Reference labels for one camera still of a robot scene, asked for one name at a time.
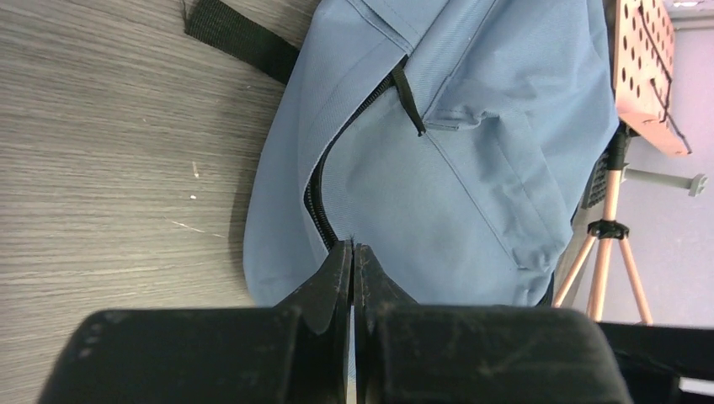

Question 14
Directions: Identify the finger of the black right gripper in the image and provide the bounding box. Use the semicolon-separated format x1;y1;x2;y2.
599;322;713;404

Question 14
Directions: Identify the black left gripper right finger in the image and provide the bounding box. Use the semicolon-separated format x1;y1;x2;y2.
354;244;631;403

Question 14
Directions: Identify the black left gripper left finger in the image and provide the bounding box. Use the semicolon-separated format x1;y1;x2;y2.
39;242;353;403

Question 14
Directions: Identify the blue grey student backpack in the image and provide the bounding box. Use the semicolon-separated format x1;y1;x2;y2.
184;1;619;306

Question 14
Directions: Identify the pink perforated music stand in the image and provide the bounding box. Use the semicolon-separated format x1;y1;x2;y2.
552;1;691;325

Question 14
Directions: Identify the grey lego plate with post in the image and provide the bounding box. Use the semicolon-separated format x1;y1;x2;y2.
579;150;708;210

